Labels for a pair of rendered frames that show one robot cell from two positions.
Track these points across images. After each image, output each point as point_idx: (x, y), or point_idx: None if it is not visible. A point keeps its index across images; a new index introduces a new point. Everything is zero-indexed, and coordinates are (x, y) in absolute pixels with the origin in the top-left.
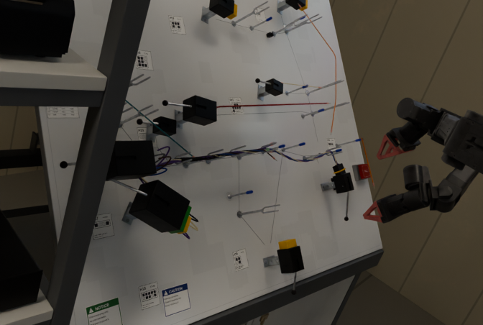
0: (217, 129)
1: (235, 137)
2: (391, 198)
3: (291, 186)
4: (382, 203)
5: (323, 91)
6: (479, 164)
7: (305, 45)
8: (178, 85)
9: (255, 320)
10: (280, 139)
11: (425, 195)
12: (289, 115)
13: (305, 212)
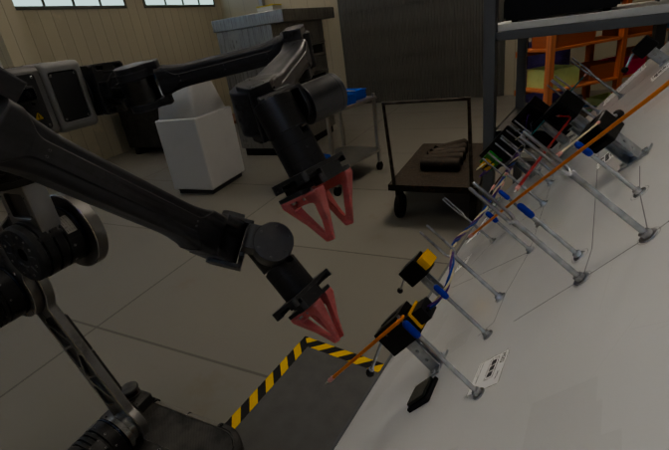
0: (580, 164)
1: (566, 185)
2: (307, 273)
3: (479, 290)
4: (321, 272)
5: (666, 290)
6: None
7: None
8: (636, 104)
9: None
10: (546, 238)
11: None
12: (586, 227)
13: (440, 328)
